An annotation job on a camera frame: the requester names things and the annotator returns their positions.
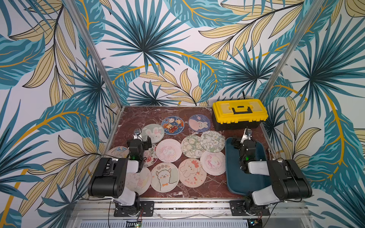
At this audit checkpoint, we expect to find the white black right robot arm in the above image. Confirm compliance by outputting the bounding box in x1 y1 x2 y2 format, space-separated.
226 138 312 206

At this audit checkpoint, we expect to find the rose flower coaster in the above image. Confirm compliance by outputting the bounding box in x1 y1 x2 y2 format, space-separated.
144 144 158 167

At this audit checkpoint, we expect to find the pink bow bunny coaster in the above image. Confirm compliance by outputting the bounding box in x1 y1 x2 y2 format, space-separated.
178 159 207 188

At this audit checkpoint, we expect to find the alpaca coaster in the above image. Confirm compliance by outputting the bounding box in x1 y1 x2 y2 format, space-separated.
151 162 180 193

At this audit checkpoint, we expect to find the yellow black toolbox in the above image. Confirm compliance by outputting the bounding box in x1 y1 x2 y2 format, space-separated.
212 99 269 131

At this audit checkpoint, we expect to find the teal plastic storage tray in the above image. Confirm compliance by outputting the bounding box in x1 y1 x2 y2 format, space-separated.
225 137 271 195

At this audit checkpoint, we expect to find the green tulip bunny coaster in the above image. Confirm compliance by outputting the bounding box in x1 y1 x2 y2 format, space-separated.
181 135 205 159

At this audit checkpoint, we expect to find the pale pink cat coaster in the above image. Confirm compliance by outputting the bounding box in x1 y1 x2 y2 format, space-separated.
125 167 152 195

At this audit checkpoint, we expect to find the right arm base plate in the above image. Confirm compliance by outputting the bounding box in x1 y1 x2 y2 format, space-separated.
229 199 270 217

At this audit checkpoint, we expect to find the purple bunny planet coaster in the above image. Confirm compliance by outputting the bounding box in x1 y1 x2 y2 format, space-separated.
188 114 211 133

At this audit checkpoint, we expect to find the pink ring bunny coaster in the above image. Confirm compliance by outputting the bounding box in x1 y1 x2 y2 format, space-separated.
200 151 226 176

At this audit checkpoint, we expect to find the beige doodle coaster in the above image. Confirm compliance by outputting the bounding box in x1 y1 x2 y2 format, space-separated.
106 146 130 158

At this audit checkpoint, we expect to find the blue denim bears coaster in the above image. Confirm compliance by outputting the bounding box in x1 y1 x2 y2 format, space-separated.
161 116 185 135

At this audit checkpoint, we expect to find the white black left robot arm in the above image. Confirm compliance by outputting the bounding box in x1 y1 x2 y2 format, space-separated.
87 135 152 207

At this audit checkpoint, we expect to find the pink unicorn coaster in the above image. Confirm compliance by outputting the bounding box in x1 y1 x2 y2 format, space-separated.
156 139 182 162

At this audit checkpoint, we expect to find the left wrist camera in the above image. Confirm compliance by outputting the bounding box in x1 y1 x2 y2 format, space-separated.
133 129 143 141

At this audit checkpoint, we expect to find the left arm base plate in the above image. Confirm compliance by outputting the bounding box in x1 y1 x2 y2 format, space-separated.
114 201 155 218

